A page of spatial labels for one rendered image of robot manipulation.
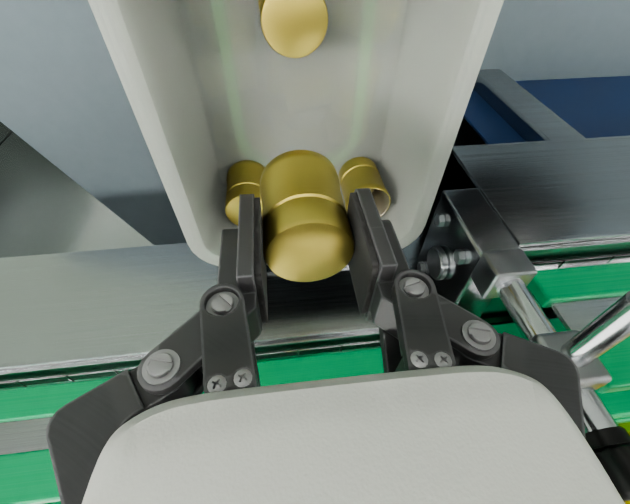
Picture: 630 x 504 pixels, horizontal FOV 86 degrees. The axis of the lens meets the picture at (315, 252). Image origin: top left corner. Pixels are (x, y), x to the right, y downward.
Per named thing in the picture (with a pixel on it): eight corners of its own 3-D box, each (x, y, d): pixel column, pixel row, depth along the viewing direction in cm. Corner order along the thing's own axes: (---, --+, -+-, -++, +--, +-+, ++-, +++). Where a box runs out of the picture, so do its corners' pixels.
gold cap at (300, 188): (255, 150, 14) (256, 224, 11) (341, 147, 14) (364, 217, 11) (263, 215, 16) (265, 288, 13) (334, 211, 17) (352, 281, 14)
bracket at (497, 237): (408, 267, 33) (433, 331, 28) (434, 189, 26) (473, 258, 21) (443, 264, 33) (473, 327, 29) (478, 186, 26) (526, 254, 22)
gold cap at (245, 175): (271, 193, 30) (273, 227, 27) (230, 195, 29) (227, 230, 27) (268, 158, 27) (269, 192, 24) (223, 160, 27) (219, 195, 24)
